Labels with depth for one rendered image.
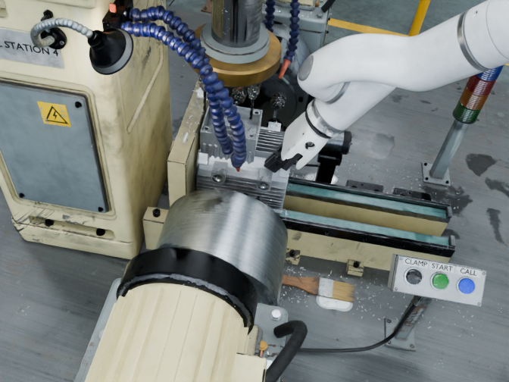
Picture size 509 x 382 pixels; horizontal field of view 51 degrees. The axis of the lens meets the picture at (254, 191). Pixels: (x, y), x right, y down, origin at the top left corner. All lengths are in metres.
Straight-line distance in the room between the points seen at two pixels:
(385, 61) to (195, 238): 0.42
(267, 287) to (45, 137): 0.51
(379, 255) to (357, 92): 0.52
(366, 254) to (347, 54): 0.60
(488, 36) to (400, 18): 3.25
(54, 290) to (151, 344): 0.74
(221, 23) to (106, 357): 0.60
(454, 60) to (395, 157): 0.88
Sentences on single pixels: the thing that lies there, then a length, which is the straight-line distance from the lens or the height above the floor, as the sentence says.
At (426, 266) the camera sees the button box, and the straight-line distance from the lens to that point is 1.08.
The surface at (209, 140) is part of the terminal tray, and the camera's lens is 1.14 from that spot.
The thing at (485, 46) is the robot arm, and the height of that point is 1.53.
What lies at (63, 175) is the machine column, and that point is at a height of 1.08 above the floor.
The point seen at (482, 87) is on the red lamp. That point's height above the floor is 1.14.
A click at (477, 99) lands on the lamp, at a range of 1.46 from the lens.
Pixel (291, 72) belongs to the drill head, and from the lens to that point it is 1.32.
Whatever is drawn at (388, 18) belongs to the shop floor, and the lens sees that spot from 3.99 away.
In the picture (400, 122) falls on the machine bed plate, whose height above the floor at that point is 0.80.
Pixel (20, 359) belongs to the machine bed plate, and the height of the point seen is 0.80.
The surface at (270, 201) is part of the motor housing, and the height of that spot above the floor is 1.01.
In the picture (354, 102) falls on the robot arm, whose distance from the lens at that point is 0.96.
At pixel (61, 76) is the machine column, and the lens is 0.97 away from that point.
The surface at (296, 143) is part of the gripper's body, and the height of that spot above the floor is 1.20.
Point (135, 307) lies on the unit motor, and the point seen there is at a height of 1.35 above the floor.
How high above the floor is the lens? 1.91
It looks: 49 degrees down
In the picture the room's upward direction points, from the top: 7 degrees clockwise
